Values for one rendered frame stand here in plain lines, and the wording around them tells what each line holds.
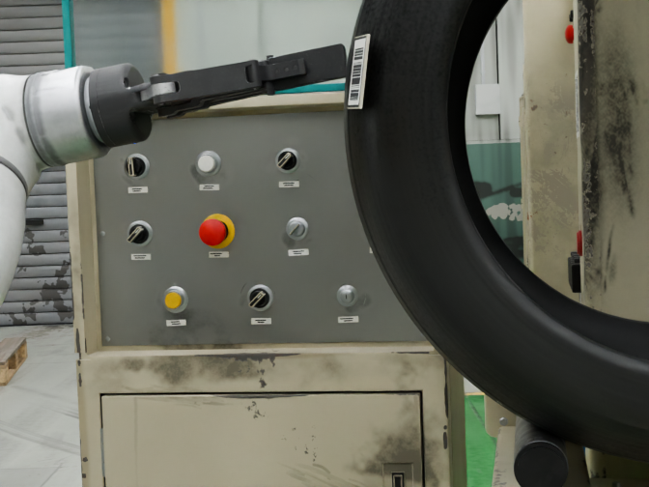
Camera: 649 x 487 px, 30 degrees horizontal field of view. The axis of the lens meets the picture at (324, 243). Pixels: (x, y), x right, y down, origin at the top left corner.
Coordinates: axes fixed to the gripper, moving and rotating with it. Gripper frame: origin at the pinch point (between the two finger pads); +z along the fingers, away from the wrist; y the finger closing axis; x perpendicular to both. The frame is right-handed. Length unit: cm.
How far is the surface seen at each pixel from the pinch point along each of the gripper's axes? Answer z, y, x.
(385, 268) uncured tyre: 4.8, -8.7, 18.8
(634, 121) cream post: 30.1, 26.7, 9.6
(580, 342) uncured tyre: 19.6, -13.2, 26.9
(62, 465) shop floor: -191, 363, 100
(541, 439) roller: 15.2, -8.8, 35.0
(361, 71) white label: 6.2, -12.3, 2.5
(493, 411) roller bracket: 9.7, 24.1, 38.5
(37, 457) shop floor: -208, 377, 97
